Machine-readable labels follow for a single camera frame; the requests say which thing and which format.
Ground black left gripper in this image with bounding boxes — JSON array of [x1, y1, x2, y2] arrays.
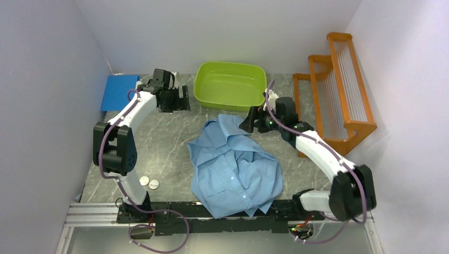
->
[[159, 85, 191, 113]]

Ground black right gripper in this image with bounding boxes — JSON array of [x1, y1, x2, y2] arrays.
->
[[238, 106, 283, 134]]

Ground green plastic basin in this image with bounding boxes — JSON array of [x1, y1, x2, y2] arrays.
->
[[193, 61, 267, 112]]

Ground light blue button shirt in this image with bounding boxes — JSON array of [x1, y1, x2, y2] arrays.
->
[[187, 114, 283, 219]]

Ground silver round brooch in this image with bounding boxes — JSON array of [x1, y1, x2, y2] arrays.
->
[[139, 176, 150, 186], [148, 179, 160, 190]]

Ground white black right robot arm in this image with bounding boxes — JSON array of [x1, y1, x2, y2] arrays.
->
[[239, 97, 377, 221]]

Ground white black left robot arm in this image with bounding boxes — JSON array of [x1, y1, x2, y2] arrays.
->
[[93, 69, 190, 222]]

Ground blue flat board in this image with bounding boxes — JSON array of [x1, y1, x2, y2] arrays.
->
[[100, 75, 139, 112]]

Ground orange wooden rack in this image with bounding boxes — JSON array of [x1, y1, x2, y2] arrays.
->
[[292, 32, 377, 156]]

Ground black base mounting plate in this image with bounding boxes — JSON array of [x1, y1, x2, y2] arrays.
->
[[115, 199, 324, 236]]

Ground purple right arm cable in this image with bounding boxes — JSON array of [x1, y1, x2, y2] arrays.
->
[[265, 79, 369, 245]]

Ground aluminium frame rails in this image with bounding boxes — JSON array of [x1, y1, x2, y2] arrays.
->
[[55, 158, 385, 254]]

